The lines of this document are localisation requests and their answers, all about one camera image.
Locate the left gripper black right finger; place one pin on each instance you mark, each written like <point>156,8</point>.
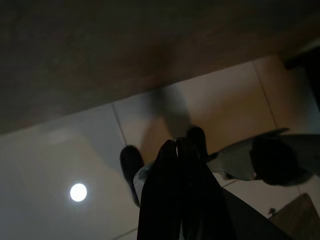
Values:
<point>202,205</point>

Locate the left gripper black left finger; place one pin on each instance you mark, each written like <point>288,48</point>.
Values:
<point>160,200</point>

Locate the brown wooden board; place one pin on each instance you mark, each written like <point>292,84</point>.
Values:
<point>300,220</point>

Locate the brown wooden cabinet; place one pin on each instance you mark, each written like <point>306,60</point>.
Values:
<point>100,50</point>

